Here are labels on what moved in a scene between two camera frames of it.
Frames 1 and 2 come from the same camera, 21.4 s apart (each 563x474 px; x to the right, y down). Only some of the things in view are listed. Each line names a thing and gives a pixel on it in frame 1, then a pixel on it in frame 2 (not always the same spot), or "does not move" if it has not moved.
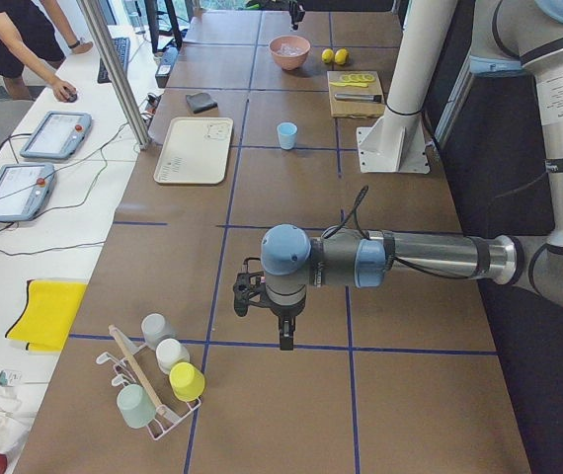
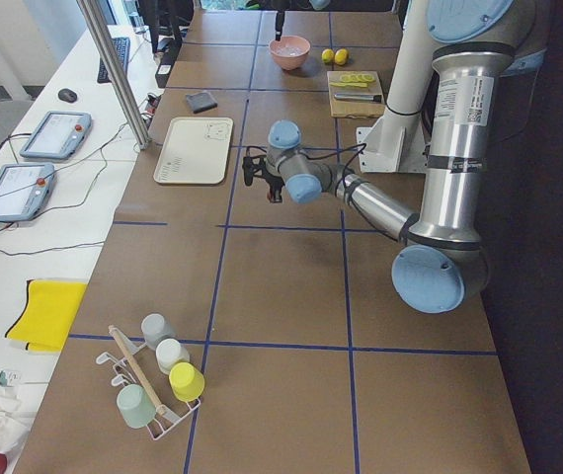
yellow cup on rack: (187, 381) does not move
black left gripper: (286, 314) -> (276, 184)
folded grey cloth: (201, 102) does not move
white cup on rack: (169, 353) does not move
